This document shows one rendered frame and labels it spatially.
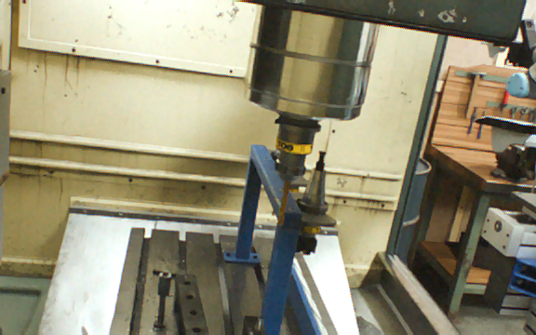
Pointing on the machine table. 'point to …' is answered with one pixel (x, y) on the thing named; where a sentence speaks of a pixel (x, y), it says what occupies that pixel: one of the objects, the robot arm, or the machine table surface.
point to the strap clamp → (253, 326)
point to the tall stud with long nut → (163, 298)
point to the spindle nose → (308, 63)
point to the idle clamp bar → (182, 298)
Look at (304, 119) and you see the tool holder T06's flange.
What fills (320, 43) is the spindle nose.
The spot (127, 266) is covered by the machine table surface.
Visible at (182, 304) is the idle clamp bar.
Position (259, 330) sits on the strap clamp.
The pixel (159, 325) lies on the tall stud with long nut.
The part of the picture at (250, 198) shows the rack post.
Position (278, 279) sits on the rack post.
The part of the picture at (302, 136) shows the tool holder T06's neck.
